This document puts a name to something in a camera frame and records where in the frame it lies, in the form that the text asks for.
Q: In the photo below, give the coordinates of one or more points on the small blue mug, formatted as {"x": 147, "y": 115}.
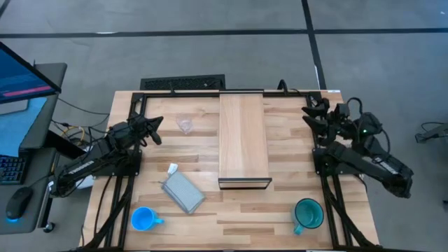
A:
{"x": 143, "y": 218}

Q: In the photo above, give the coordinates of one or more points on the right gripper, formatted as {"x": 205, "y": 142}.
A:
{"x": 339, "y": 119}

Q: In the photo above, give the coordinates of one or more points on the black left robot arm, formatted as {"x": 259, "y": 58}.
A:
{"x": 84, "y": 166}

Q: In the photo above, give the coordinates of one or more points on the black computer mouse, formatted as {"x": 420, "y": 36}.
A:
{"x": 19, "y": 202}

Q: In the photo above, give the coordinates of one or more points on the backlit black keyboard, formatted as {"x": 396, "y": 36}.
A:
{"x": 12, "y": 169}

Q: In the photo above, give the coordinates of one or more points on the black caster wheel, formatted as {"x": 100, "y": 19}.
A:
{"x": 49, "y": 227}

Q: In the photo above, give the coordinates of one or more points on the white paper tag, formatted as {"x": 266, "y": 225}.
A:
{"x": 172, "y": 169}

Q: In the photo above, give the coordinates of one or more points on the large teal mug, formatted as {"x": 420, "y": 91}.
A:
{"x": 308, "y": 213}

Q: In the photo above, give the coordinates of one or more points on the white box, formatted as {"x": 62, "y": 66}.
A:
{"x": 85, "y": 182}

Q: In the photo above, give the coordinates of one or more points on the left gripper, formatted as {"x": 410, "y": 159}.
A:
{"x": 131, "y": 129}

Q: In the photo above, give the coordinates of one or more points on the grey computer desk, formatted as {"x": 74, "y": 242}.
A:
{"x": 42, "y": 126}

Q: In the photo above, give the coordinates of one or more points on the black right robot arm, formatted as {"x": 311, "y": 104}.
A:
{"x": 371, "y": 162}

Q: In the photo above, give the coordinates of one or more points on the clear plastic cup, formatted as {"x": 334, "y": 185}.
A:
{"x": 185, "y": 124}

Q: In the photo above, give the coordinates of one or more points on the grey mesh pouch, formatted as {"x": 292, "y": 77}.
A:
{"x": 183, "y": 192}

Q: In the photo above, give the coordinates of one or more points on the black perforated panel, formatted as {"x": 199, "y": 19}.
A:
{"x": 182, "y": 83}

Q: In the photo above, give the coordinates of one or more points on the computer monitor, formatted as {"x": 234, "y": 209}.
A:
{"x": 21, "y": 78}

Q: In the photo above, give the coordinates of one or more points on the black metal table frame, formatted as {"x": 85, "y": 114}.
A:
{"x": 196, "y": 94}

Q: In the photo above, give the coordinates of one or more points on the wooden shelf board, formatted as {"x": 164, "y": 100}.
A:
{"x": 243, "y": 136}

